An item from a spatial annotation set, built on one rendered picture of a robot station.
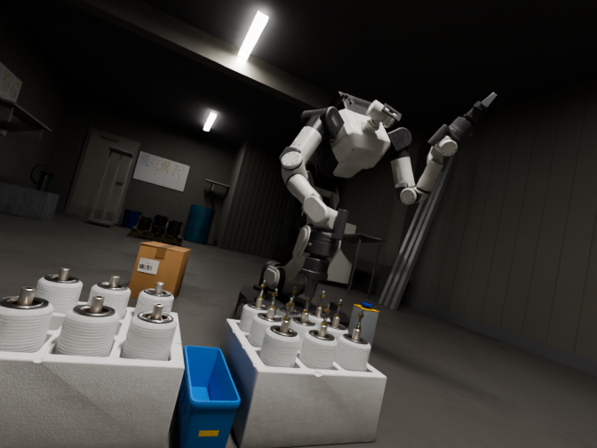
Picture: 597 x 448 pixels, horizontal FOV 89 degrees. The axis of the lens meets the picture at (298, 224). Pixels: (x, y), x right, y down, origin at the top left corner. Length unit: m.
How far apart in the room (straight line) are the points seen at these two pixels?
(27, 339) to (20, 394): 0.09
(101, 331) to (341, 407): 0.60
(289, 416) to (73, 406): 0.45
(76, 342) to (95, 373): 0.07
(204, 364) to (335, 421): 0.41
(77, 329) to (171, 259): 1.16
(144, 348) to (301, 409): 0.40
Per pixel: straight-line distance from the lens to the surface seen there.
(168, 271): 1.87
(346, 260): 5.06
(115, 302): 0.97
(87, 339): 0.75
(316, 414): 0.91
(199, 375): 1.06
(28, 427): 0.79
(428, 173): 1.50
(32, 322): 0.77
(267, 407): 0.84
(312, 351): 0.88
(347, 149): 1.34
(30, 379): 0.76
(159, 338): 0.75
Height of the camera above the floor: 0.48
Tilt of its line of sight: 4 degrees up
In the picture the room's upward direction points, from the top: 13 degrees clockwise
